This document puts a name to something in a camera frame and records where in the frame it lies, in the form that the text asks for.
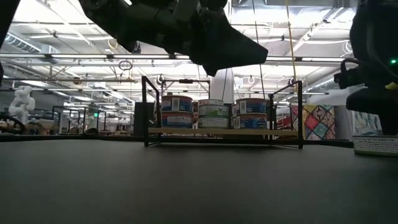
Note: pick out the black station frame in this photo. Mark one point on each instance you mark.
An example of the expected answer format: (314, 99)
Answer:
(186, 81)
(79, 107)

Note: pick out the colourful patchwork quilt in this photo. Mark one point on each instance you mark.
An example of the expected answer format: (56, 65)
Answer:
(317, 123)

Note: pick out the long ceiling light strip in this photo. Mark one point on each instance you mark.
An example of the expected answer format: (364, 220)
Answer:
(77, 56)

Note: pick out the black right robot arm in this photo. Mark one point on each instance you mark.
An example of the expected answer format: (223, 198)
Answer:
(376, 31)

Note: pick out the grey draped cloth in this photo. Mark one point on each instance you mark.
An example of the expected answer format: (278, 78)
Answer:
(343, 123)

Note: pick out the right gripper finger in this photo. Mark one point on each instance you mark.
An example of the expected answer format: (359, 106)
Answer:
(379, 102)

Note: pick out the black table mat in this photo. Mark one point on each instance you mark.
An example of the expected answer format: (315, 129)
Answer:
(186, 186)

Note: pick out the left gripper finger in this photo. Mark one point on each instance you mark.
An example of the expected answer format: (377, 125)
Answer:
(227, 46)

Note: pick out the black cabinet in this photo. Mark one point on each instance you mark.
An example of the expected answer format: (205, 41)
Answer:
(137, 119)

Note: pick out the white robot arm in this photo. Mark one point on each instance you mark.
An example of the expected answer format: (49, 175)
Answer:
(21, 104)

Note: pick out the leaf print fabric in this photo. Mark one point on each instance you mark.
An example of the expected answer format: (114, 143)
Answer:
(367, 126)

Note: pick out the wooden shelf black frame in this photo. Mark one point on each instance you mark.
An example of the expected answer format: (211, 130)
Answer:
(217, 131)

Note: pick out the red floral fabric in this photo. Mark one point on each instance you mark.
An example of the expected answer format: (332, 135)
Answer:
(195, 115)

